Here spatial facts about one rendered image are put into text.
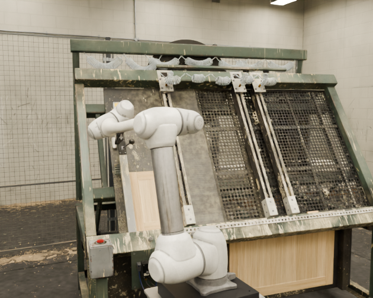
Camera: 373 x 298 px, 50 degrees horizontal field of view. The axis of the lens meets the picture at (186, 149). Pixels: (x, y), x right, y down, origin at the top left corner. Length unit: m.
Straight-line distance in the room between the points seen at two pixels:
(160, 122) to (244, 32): 7.19
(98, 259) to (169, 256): 0.62
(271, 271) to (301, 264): 0.26
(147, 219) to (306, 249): 1.33
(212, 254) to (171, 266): 0.22
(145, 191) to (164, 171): 0.93
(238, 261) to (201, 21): 6.05
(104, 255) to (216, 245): 0.67
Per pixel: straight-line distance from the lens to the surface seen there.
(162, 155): 1.69
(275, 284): 3.22
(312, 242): 3.29
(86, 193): 2.53
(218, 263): 1.85
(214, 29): 8.42
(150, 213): 2.56
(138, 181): 2.63
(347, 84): 8.62
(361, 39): 8.50
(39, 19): 7.43
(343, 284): 3.55
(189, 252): 1.72
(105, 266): 2.23
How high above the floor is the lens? 1.66
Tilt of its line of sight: 6 degrees down
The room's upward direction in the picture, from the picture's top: straight up
